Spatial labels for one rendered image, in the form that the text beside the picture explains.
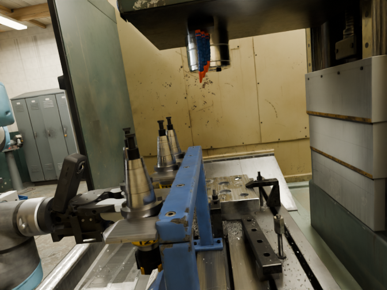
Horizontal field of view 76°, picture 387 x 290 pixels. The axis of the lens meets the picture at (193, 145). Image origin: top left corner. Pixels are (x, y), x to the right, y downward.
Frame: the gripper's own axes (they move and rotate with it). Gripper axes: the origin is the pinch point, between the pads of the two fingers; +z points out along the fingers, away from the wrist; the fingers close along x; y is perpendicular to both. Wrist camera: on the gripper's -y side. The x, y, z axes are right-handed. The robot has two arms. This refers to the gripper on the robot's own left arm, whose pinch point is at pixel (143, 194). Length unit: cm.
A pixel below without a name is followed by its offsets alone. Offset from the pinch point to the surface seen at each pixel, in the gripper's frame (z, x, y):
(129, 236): 3.8, 18.8, -2.1
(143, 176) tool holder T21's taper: 4.5, 12.1, -7.1
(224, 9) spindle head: 22, -26, -38
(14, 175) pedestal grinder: -386, -398, 80
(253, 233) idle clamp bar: 22.2, -21.5, 23.9
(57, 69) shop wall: -298, -486, -118
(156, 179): 2.3, -3.0, -1.7
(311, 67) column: 60, -69, -22
